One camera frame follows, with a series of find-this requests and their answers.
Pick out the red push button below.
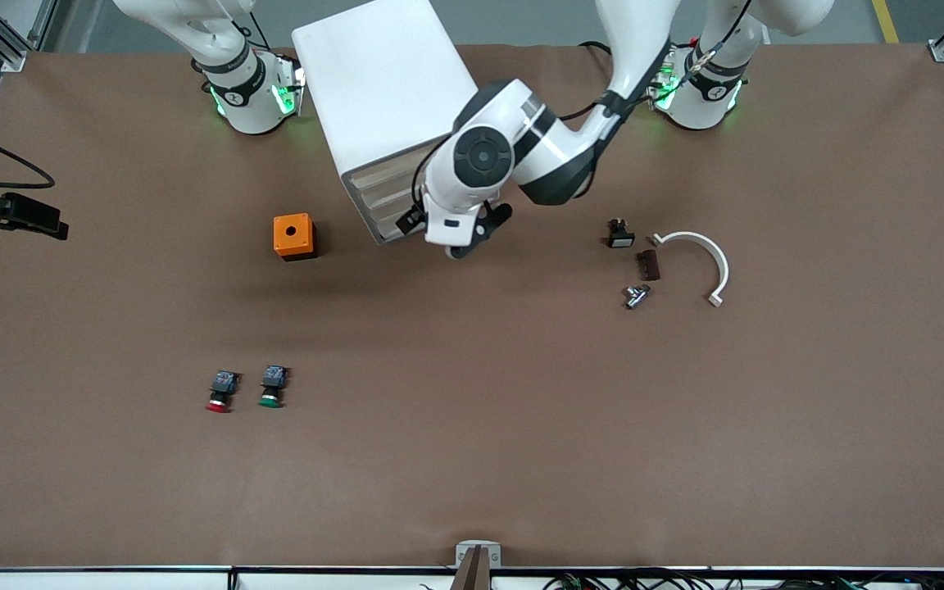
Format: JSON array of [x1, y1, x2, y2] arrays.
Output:
[[206, 370, 241, 413]]

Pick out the white half-ring pipe clamp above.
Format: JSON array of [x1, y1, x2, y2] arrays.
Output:
[[650, 232, 729, 308]]

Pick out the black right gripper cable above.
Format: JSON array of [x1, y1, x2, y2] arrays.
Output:
[[0, 120, 57, 191]]

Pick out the green push button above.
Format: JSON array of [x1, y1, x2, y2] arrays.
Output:
[[259, 365, 288, 408]]

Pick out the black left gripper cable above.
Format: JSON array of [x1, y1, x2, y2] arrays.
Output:
[[409, 150, 442, 216]]

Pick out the brown camera post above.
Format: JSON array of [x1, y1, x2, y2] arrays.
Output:
[[450, 545, 491, 590]]

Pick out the orange button enclosure box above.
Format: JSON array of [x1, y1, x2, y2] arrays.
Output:
[[273, 213, 317, 261]]

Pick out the white drawer cabinet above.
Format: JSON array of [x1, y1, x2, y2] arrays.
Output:
[[292, 0, 481, 247]]

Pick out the grey metal bracket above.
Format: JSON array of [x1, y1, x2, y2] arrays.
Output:
[[456, 541, 502, 568]]

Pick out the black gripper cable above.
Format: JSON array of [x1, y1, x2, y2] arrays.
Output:
[[0, 120, 57, 191], [409, 150, 442, 216]]

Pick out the white table frame rail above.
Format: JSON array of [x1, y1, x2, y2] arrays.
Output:
[[0, 565, 944, 590]]

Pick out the tangled black cables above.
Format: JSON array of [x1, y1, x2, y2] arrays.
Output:
[[419, 570, 944, 590]]

